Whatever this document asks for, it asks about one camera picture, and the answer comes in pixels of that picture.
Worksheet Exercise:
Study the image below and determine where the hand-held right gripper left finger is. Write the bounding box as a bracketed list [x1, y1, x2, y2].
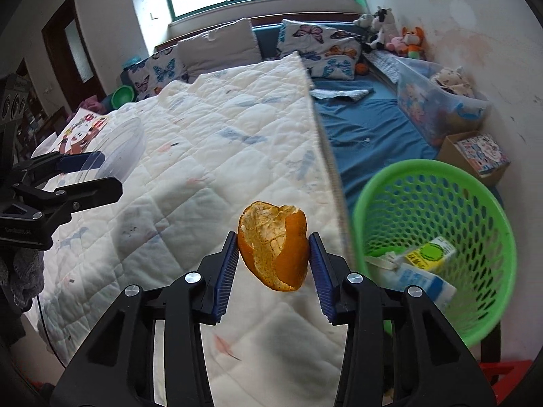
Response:
[50, 231, 239, 407]

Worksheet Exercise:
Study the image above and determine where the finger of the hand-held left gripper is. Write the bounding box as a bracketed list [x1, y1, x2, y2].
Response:
[15, 151, 105, 185]
[13, 177, 124, 221]

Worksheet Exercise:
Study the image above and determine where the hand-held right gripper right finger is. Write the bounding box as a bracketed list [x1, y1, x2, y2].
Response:
[308, 232, 497, 407]

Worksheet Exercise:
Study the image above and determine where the clear plastic bowl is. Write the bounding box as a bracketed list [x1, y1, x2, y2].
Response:
[87, 115, 146, 181]

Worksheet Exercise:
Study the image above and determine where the orange peel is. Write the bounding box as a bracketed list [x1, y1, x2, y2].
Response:
[237, 200, 309, 292]

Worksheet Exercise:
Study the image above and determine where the green plastic basket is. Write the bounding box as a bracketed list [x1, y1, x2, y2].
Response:
[352, 159, 518, 347]

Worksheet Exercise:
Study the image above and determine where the person's left forearm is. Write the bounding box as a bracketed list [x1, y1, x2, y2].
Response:
[0, 246, 45, 310]

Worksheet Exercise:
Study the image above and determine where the colourful picture board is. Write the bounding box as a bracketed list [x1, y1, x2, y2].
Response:
[34, 108, 111, 166]

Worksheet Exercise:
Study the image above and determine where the pink cloth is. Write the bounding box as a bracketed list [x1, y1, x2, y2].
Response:
[80, 97, 105, 115]

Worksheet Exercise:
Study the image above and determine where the cluttered dark shelf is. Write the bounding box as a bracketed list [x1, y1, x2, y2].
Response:
[17, 61, 71, 149]

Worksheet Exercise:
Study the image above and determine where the green plastic basin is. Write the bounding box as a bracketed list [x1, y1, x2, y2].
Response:
[111, 85, 135, 109]

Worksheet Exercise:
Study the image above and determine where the grey mattress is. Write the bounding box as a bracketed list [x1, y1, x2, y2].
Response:
[312, 93, 357, 264]

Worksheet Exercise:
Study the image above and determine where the white blue milk carton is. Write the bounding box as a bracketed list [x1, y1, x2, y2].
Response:
[367, 251, 458, 312]

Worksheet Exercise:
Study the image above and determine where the brown wooden door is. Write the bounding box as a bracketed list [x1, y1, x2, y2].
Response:
[41, 0, 107, 113]

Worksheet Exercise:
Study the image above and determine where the yellow green drink carton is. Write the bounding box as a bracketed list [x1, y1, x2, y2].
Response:
[403, 236, 458, 273]

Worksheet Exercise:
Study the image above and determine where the small butterfly print pillow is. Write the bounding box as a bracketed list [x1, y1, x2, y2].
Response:
[127, 46, 189, 102]

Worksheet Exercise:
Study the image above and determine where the white quilt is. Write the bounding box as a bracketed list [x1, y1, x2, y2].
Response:
[25, 51, 355, 407]

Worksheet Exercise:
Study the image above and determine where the blue bed sheet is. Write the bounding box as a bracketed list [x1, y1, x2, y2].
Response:
[252, 23, 503, 213]

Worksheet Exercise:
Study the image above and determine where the grey pillow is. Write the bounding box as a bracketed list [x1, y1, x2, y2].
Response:
[176, 17, 261, 83]

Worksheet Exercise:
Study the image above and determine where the brown cardboard box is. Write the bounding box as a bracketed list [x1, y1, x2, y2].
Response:
[437, 131, 512, 187]

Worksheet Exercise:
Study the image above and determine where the folded grey blanket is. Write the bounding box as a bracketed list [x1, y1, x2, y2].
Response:
[310, 88, 375, 103]

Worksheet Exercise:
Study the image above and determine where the clear plastic storage bin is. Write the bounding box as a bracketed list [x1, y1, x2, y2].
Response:
[396, 57, 488, 147]

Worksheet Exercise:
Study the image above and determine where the colourful picture book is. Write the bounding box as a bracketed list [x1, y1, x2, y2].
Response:
[456, 133, 511, 174]

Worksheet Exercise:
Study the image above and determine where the red plastic stool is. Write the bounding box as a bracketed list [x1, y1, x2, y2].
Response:
[479, 360, 533, 407]

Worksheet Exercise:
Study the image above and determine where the large butterfly print pillow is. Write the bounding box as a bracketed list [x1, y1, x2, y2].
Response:
[278, 19, 366, 81]

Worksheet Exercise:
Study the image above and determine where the brown wooden headboard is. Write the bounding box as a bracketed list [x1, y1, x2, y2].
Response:
[155, 14, 357, 52]

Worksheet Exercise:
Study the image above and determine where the patterned cloth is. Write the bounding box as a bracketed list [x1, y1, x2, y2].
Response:
[429, 65, 476, 96]

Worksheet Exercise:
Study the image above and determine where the orange fox plush toy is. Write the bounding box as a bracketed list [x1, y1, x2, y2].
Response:
[401, 26, 426, 61]

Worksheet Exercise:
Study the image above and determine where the cow plush toy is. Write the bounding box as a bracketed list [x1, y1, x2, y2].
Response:
[364, 6, 397, 54]

